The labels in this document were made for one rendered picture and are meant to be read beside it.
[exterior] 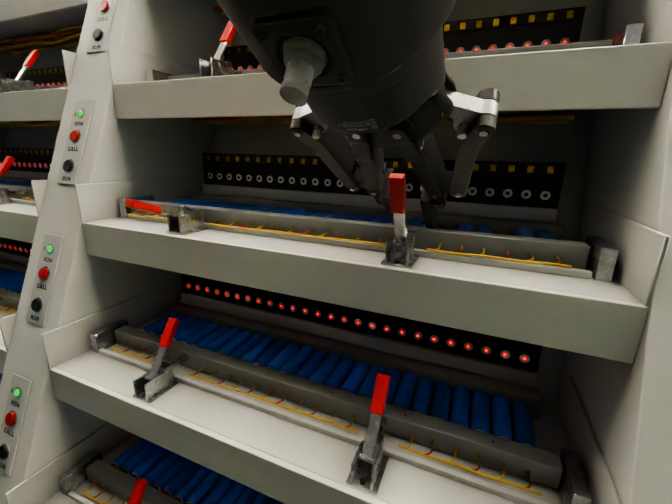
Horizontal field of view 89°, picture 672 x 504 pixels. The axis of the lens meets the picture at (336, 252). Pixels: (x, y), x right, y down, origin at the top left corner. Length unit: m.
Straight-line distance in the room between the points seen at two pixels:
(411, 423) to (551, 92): 0.32
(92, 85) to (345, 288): 0.48
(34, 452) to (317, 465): 0.40
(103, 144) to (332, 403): 0.46
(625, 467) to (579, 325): 0.10
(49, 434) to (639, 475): 0.63
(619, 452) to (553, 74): 0.30
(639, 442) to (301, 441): 0.27
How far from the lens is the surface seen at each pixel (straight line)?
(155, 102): 0.55
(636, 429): 0.33
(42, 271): 0.62
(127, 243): 0.51
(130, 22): 0.65
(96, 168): 0.58
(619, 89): 0.37
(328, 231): 0.39
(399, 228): 0.31
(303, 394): 0.42
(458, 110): 0.22
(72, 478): 0.67
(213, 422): 0.43
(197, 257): 0.42
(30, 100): 0.77
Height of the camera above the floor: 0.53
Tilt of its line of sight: 4 degrees up
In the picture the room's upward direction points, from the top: 10 degrees clockwise
